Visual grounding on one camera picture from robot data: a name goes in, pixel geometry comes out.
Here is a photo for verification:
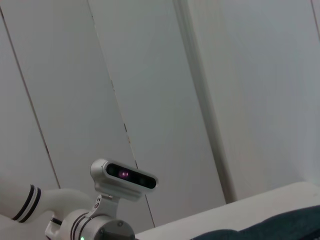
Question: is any dark teal insulated lunch bag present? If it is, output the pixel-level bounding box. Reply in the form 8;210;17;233
189;204;320;240

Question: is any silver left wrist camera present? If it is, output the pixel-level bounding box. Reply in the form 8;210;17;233
89;158;160;203

